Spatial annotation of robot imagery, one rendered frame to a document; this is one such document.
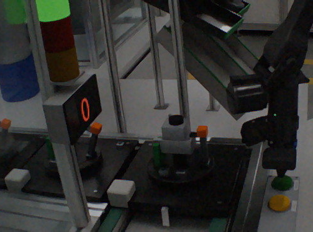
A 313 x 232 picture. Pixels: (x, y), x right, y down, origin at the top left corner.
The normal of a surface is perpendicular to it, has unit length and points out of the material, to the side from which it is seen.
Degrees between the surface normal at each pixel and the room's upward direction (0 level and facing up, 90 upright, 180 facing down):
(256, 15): 90
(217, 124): 0
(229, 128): 0
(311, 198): 0
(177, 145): 90
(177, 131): 90
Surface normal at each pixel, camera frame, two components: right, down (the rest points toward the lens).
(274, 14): -0.33, 0.45
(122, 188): -0.11, -0.89
